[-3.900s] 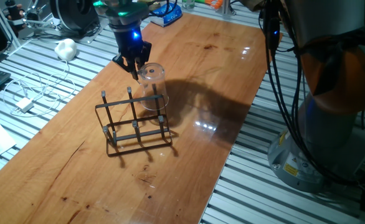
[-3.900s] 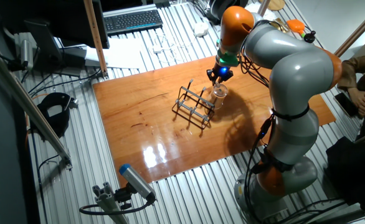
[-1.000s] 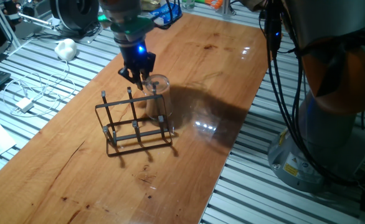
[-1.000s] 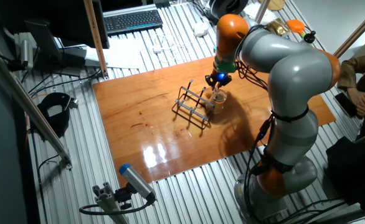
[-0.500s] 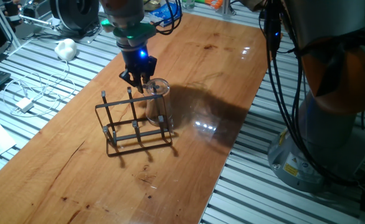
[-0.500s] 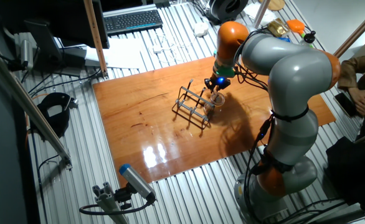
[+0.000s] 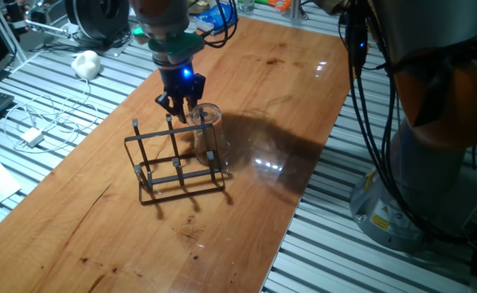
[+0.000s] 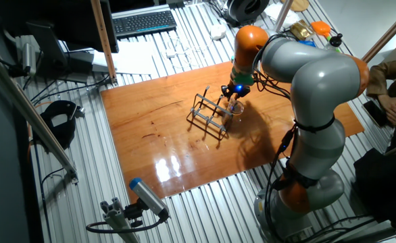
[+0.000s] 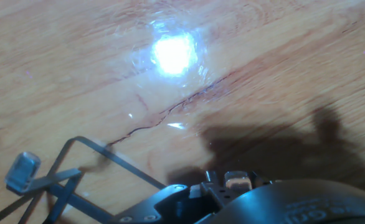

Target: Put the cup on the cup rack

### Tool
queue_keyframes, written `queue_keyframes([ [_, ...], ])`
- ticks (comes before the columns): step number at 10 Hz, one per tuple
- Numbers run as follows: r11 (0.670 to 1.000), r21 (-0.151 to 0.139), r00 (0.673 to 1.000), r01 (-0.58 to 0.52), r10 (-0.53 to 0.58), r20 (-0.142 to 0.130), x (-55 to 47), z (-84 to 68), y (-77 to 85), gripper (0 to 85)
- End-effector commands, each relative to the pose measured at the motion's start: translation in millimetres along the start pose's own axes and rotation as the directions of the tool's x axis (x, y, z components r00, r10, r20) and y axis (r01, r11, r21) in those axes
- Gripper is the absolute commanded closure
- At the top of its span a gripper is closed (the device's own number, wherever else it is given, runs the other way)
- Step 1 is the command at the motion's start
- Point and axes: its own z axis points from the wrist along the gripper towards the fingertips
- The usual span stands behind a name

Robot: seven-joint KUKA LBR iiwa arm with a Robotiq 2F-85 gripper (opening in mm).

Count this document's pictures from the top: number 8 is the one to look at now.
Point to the blue tissue pack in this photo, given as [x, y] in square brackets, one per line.
[307, 43]

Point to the orange green toy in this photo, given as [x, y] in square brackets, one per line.
[321, 28]

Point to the silver camera with blue cap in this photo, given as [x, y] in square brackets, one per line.
[147, 197]

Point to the aluminium profile post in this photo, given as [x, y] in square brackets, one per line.
[283, 15]

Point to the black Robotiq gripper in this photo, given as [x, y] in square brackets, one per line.
[238, 89]

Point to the black bag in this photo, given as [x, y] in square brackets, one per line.
[384, 189]

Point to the white crumpled paper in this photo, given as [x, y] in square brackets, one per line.
[274, 11]

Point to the person right forearm brown sleeve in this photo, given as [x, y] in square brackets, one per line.
[387, 72]

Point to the white rounded plastic device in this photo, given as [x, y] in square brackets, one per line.
[218, 32]

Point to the long aluminium profile rail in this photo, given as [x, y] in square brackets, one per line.
[32, 114]

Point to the yellow paper pack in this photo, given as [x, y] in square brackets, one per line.
[301, 29]

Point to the black round spool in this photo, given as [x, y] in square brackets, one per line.
[240, 11]

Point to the short aluminium profile stub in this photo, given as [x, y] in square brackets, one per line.
[117, 219]

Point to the tan round object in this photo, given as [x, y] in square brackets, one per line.
[299, 4]

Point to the glossy orange wooden board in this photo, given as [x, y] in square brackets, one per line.
[157, 135]

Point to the person right hand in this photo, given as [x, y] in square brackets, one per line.
[392, 103]

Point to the clear glass cup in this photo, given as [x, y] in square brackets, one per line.
[233, 111]

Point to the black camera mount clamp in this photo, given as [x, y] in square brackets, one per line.
[134, 212]

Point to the white paper sheet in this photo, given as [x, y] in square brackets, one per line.
[134, 59]

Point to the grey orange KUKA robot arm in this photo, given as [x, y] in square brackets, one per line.
[319, 84]

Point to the black smartphone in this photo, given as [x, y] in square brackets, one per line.
[375, 113]

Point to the grey cylindrical device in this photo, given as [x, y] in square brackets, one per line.
[29, 59]

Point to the black computer monitor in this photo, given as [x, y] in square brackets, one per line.
[76, 23]

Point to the black computer keyboard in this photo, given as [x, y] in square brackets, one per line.
[144, 23]

